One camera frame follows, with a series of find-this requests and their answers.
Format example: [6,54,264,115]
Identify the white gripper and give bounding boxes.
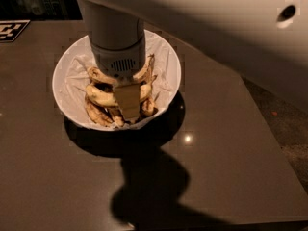
[90,36,145,120]

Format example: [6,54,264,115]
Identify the spotted banana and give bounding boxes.
[87,54,155,85]
[86,75,156,108]

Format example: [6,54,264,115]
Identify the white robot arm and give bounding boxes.
[77,0,308,112]

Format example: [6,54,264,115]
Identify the right small brown banana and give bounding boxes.
[141,97,155,116]

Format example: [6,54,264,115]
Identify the small brown banana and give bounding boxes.
[141,97,155,116]
[108,108,125,127]

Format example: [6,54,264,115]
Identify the lower left brown banana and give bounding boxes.
[85,97,113,127]

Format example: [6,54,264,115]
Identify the white bowl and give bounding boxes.
[51,29,182,132]

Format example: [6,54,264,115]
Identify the black white marker tag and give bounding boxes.
[0,20,30,43]

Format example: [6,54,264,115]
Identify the white plastic jugs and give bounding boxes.
[16,0,55,16]

